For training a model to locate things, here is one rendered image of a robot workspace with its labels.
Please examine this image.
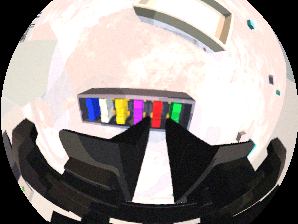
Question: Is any magenta fuse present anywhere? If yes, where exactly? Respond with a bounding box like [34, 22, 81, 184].
[134, 99, 144, 124]

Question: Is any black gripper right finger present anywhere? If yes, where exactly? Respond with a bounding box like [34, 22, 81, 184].
[165, 117, 254, 204]

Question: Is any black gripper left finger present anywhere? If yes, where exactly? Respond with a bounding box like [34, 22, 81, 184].
[59, 116, 150, 201]

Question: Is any green fuse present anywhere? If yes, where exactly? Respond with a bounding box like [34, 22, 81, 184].
[169, 101, 181, 123]

